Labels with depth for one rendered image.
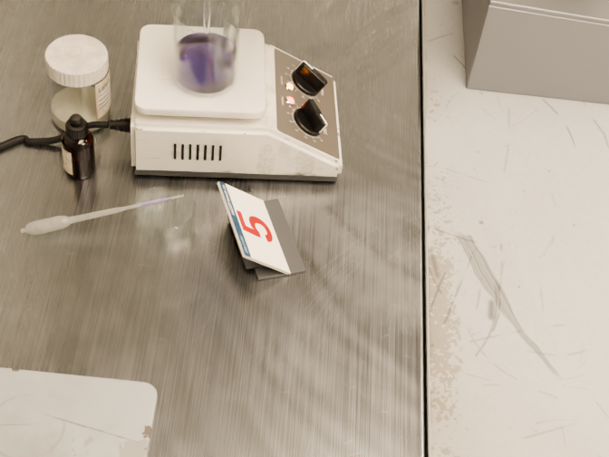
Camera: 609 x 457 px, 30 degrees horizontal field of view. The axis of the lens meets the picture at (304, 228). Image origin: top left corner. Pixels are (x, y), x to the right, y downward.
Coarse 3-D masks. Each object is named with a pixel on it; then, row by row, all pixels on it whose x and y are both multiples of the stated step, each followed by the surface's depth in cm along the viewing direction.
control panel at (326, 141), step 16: (288, 64) 112; (288, 80) 111; (288, 96) 109; (304, 96) 111; (320, 96) 112; (288, 112) 108; (288, 128) 106; (336, 128) 111; (320, 144) 108; (336, 144) 109
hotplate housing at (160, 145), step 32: (128, 128) 108; (160, 128) 104; (192, 128) 104; (224, 128) 104; (256, 128) 104; (160, 160) 106; (192, 160) 107; (224, 160) 107; (256, 160) 107; (288, 160) 107; (320, 160) 107
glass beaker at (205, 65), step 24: (192, 0) 102; (216, 0) 102; (240, 0) 101; (192, 24) 104; (216, 24) 104; (240, 24) 100; (192, 48) 99; (216, 48) 99; (192, 72) 101; (216, 72) 101
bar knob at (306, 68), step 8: (304, 64) 111; (296, 72) 112; (304, 72) 111; (312, 72) 111; (296, 80) 111; (304, 80) 112; (312, 80) 111; (320, 80) 111; (304, 88) 111; (312, 88) 112; (320, 88) 112
